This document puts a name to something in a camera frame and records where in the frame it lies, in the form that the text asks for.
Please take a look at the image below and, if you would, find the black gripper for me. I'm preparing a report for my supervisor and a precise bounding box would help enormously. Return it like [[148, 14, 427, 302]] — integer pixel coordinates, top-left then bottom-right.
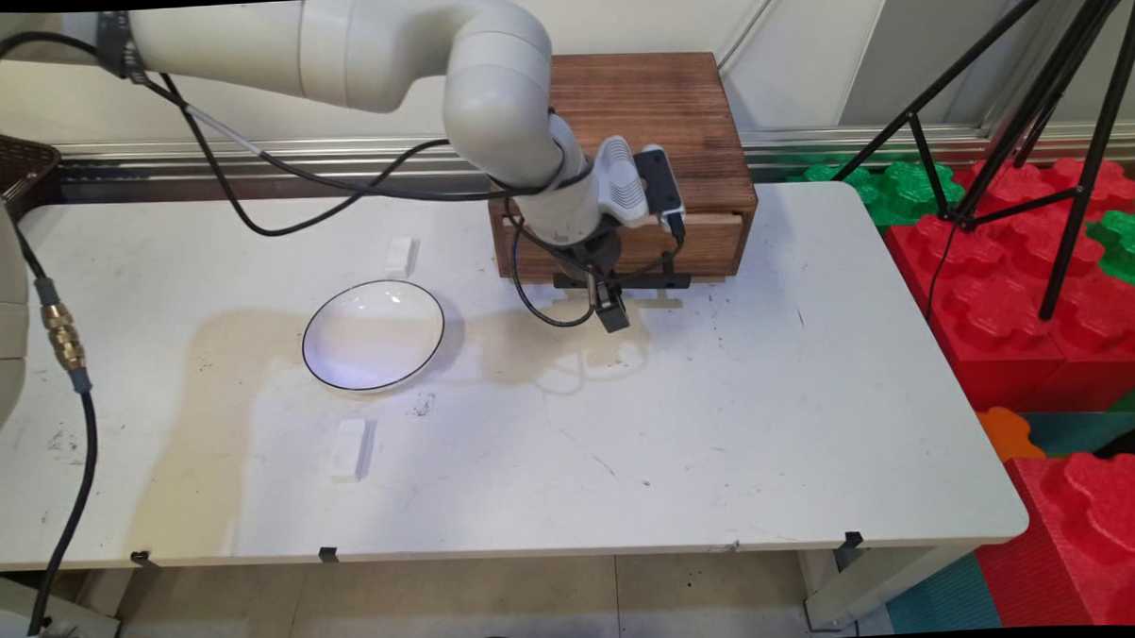
[[562, 218, 632, 336]]

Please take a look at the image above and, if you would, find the dark wooden cabinet box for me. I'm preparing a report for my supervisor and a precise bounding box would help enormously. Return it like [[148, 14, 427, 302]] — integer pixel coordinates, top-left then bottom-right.
[[483, 48, 762, 287]]

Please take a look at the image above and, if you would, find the small white rectangular block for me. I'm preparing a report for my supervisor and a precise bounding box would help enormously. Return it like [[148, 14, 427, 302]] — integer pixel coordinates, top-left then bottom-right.
[[382, 235, 417, 280], [328, 417, 372, 483]]

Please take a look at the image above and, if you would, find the white plate with black rim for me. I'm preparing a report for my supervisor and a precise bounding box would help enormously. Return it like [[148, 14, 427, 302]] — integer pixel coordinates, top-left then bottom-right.
[[299, 278, 449, 395]]

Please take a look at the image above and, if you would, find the grey metal table leg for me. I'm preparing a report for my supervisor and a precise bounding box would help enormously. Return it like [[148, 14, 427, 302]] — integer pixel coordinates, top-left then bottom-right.
[[800, 542, 959, 632], [0, 569, 123, 638]]

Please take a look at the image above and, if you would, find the large red foam block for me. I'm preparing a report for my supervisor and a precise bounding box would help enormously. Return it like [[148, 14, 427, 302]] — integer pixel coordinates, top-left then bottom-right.
[[881, 156, 1135, 418]]

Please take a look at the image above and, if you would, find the orange foam piece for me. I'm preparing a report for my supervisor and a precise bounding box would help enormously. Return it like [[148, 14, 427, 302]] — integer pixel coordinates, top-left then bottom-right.
[[976, 405, 1045, 464]]

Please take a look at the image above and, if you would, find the teal foam mat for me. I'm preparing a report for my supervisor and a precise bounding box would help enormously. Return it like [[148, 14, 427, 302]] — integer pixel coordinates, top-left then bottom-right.
[[1022, 408, 1135, 461]]

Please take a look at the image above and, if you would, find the black tripod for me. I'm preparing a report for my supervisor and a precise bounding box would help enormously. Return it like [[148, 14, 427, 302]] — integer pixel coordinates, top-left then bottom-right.
[[826, 0, 1135, 329]]

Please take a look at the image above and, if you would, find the small green foam block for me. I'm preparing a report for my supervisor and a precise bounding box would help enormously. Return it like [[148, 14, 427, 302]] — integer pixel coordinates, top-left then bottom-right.
[[1083, 209, 1135, 291]]

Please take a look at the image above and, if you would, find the red foam block with knobs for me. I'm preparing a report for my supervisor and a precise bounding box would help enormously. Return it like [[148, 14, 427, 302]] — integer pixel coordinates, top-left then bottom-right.
[[972, 450, 1135, 632]]

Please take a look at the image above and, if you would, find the brown wicker basket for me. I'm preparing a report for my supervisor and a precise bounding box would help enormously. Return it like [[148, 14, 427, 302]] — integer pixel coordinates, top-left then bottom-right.
[[0, 129, 62, 219]]

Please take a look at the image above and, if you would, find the black camera cable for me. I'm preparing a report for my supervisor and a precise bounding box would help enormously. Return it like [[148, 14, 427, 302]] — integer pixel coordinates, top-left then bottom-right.
[[505, 193, 692, 331]]

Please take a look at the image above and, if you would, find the white ribbed camera mount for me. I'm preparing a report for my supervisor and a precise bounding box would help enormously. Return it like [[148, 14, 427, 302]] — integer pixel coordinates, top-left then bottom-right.
[[593, 134, 646, 230]]

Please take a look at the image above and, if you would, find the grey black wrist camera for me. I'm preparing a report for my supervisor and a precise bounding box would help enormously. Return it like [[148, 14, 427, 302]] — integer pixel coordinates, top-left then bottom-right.
[[632, 143, 689, 234]]

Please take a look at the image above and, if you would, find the aluminium window rail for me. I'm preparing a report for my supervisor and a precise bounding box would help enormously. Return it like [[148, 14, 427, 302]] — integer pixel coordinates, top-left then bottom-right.
[[52, 109, 1135, 208]]

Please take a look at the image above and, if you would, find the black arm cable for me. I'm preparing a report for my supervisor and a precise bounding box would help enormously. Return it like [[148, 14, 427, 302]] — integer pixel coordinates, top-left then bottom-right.
[[0, 12, 595, 248]]

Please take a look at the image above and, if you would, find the black cable with brass connector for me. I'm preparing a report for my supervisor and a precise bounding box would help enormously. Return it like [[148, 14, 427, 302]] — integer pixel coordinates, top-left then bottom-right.
[[12, 223, 106, 638]]

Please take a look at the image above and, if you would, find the black velcro strap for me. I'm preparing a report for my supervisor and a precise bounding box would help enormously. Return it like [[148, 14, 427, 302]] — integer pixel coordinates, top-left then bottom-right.
[[94, 8, 149, 83]]

